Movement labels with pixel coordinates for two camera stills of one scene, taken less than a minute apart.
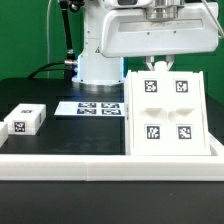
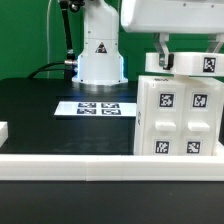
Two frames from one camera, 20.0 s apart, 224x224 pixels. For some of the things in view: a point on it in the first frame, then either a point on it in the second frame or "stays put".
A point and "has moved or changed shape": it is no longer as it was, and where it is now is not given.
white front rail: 113,167 stays put
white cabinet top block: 26,118 → 188,63
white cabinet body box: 165,113 has moved or changed shape
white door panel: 188,132 has moved or changed shape
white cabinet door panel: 150,108 → 165,118
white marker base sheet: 91,108 stays put
